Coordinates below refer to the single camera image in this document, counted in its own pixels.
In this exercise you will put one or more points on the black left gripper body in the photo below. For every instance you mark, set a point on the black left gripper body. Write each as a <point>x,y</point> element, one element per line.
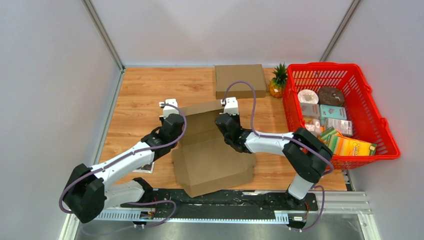
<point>174,145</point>

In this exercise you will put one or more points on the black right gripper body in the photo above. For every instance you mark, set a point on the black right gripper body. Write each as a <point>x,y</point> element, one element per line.
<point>236,119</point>

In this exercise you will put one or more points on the brown cardboard box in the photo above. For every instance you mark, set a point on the brown cardboard box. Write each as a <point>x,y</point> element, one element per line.
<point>243,81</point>

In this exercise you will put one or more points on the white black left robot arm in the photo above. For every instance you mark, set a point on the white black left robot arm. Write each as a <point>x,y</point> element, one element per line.
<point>91,189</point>

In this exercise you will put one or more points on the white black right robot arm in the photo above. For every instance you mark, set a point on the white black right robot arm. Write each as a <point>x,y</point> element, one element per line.
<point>309,157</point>

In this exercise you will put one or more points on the green striped box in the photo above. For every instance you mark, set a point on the green striped box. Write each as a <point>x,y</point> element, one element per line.
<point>328,133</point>

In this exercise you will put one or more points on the yellow orange snack box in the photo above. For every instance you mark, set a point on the yellow orange snack box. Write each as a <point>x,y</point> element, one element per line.
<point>349,147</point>

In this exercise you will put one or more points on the black star packet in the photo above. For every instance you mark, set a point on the black star packet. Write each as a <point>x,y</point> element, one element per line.
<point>147,168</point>

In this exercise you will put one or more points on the small pineapple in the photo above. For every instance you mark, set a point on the small pineapple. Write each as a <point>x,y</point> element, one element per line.
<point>278,82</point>

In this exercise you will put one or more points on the pink grey small carton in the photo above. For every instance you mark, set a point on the pink grey small carton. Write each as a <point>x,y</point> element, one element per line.
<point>310,111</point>

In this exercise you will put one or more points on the teal small carton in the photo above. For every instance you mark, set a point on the teal small carton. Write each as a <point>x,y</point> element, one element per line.
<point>334,112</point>

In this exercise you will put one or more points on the brown chocolate donut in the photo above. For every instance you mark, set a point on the brown chocolate donut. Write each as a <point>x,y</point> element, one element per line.
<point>330,96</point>

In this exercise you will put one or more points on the grey patterned carton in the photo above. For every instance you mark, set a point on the grey patterned carton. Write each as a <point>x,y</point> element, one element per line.
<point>345,127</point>

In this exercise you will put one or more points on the red plastic basket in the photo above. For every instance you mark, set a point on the red plastic basket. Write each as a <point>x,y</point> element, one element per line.
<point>367,123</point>

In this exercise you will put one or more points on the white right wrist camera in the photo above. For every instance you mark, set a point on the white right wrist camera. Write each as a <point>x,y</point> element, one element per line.
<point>231,106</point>

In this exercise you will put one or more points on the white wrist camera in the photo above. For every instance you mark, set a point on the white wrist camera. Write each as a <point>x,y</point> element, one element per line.
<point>169,106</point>
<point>231,106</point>

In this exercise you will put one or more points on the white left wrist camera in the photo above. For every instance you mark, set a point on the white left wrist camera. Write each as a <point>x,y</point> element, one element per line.
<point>169,106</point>

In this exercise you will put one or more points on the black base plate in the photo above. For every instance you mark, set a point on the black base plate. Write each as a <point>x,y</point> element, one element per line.
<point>234,203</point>

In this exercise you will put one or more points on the grey slotted cable duct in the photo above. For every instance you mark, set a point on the grey slotted cable duct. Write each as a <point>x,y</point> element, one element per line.
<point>275,217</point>

